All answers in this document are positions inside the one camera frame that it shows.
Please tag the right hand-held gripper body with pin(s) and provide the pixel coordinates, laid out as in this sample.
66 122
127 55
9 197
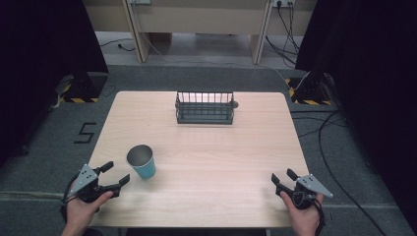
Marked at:
305 191

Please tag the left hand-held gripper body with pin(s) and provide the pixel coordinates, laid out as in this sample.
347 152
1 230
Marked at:
86 184

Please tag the teal metal cup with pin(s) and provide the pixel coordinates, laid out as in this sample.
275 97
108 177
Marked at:
141 161

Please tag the person's right hand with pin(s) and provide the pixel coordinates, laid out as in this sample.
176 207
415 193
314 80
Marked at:
303 216

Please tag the person's left hand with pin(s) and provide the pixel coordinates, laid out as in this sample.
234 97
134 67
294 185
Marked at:
83 211

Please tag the black stand base with striped tape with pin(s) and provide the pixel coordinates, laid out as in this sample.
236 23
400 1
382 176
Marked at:
83 88
311 91

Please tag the black curtain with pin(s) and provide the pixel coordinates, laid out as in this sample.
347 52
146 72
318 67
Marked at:
39 65
370 82

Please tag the white power strip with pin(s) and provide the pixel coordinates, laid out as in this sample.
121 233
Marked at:
140 1

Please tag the wooden desk frame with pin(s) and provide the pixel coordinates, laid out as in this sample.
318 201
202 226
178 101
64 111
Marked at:
196 23

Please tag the white wall socket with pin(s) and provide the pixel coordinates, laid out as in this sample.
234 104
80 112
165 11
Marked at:
284 3

